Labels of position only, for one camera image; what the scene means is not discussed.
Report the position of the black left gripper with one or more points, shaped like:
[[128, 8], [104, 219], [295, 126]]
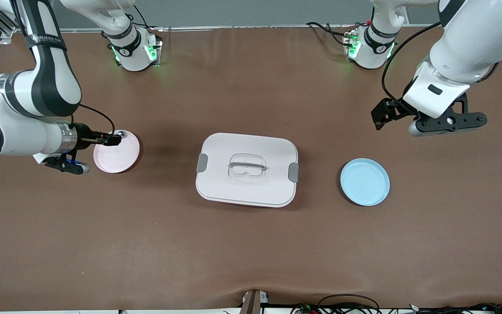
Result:
[[384, 111]]

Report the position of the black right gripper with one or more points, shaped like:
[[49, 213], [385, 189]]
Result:
[[83, 133]]

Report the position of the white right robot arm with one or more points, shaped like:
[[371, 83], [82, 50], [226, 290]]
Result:
[[24, 104]]

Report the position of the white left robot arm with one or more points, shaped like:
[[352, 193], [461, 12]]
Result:
[[464, 48]]

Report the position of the white lidded box grey latches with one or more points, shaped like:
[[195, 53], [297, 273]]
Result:
[[233, 187]]

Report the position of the pink round plate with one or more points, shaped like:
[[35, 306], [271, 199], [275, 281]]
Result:
[[118, 157]]

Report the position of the light blue round plate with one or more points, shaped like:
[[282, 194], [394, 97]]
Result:
[[364, 182]]

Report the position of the camera mount post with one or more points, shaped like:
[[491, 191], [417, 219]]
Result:
[[252, 303]]

